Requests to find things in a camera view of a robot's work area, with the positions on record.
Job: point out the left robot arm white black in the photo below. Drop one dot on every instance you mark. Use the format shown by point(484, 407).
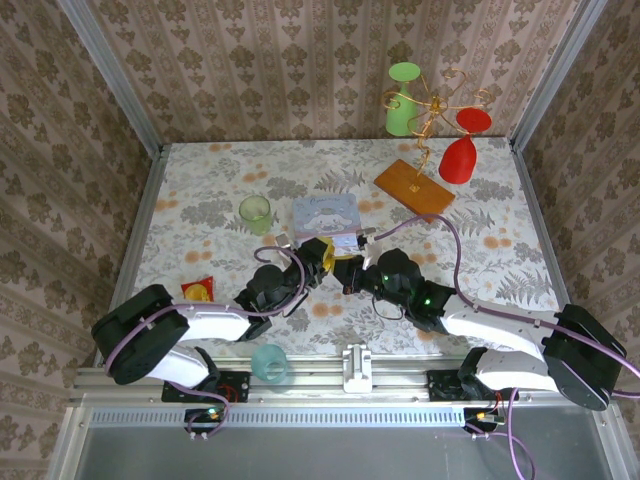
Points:
point(210, 320)

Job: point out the blue cartoon dog tin box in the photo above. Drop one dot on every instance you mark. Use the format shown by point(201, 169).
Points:
point(324, 217)

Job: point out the translucent green plastic cup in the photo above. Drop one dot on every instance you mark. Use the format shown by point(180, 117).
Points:
point(256, 216)

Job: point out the red yellow snack packet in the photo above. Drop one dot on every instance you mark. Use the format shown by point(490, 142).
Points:
point(197, 291)

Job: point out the teal plastic cup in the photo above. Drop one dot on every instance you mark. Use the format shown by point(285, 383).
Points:
point(269, 365)

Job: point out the red plastic wine glass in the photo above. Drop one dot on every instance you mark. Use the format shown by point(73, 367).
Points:
point(457, 160)

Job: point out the small circuit board green light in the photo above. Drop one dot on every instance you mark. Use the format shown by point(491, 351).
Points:
point(205, 419)

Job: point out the green plastic wine glass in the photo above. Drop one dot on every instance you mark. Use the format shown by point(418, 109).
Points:
point(401, 117)

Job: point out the grey metal sheet panel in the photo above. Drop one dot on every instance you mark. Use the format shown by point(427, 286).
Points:
point(325, 455)

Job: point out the small circuit board orange light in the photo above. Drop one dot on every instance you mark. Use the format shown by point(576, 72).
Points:
point(482, 419)

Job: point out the white plastic rail bracket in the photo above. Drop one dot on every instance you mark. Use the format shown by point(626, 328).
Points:
point(357, 367)

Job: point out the aluminium front frame rail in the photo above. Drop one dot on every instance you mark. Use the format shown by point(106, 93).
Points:
point(320, 387)

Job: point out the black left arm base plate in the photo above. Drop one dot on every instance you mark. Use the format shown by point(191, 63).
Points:
point(237, 386)

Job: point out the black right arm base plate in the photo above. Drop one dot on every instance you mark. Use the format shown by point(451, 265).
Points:
point(442, 386)

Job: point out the aluminium side frame rail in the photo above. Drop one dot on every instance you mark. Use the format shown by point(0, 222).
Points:
point(545, 235)
point(132, 240)

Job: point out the aluminium frame post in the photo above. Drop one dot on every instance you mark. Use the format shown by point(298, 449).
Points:
point(115, 80)
point(555, 75)

